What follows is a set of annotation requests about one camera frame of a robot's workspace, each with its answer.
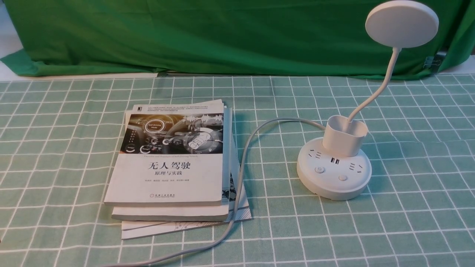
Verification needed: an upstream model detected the white desk lamp with sockets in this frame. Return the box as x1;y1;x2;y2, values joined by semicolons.
297;0;439;201

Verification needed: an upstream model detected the top white self-driving book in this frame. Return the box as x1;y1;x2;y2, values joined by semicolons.
104;99;225;207

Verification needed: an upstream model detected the bottom white illustrated book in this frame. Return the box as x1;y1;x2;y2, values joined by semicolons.
121;133;252;240

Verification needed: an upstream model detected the green checkered tablecloth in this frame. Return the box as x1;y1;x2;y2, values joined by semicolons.
0;74;475;267

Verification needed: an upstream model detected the green backdrop cloth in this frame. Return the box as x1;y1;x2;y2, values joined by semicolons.
0;0;475;80

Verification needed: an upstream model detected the metal binder clip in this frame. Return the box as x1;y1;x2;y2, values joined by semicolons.
423;55;444;72

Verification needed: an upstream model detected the grey power cable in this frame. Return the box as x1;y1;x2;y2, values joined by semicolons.
100;118;327;267

